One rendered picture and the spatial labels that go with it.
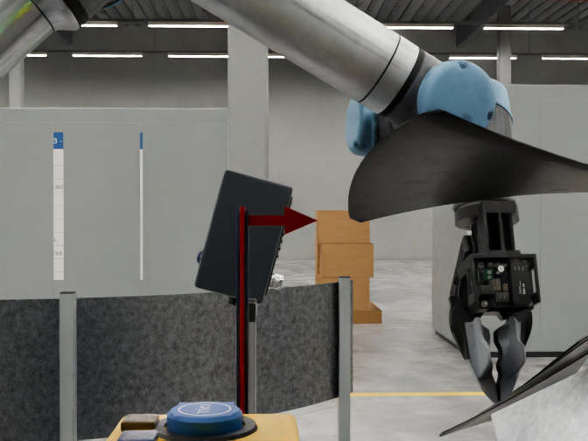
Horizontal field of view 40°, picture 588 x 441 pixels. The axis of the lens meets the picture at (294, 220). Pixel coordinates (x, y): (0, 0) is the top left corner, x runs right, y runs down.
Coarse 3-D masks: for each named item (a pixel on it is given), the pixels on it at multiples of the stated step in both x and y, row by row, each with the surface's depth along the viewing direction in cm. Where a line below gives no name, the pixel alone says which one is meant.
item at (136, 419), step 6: (132, 414) 43; (138, 414) 43; (144, 414) 43; (150, 414) 43; (156, 414) 43; (126, 420) 42; (132, 420) 42; (138, 420) 42; (144, 420) 42; (150, 420) 42; (156, 420) 42; (126, 426) 42; (132, 426) 42; (138, 426) 42; (144, 426) 42; (150, 426) 42; (156, 426) 42
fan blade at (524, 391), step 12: (576, 348) 79; (564, 360) 76; (576, 360) 74; (540, 372) 81; (552, 372) 75; (564, 372) 89; (576, 372) 92; (528, 384) 77; (540, 384) 86; (552, 384) 90; (516, 396) 77; (492, 408) 77; (468, 420) 78; (480, 420) 85; (444, 432) 80
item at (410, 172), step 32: (416, 128) 56; (448, 128) 55; (480, 128) 55; (384, 160) 62; (416, 160) 62; (448, 160) 62; (480, 160) 61; (512, 160) 60; (544, 160) 58; (352, 192) 69; (384, 192) 69; (416, 192) 70; (448, 192) 70; (480, 192) 71; (512, 192) 71; (544, 192) 71
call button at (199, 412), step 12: (180, 408) 43; (192, 408) 43; (204, 408) 43; (216, 408) 43; (228, 408) 43; (168, 420) 42; (180, 420) 41; (192, 420) 41; (204, 420) 41; (216, 420) 41; (228, 420) 41; (240, 420) 42; (180, 432) 41; (192, 432) 41; (204, 432) 41; (216, 432) 41; (228, 432) 41
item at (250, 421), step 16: (160, 416) 45; (256, 416) 45; (272, 416) 45; (288, 416) 45; (112, 432) 42; (160, 432) 41; (240, 432) 41; (256, 432) 42; (272, 432) 42; (288, 432) 42
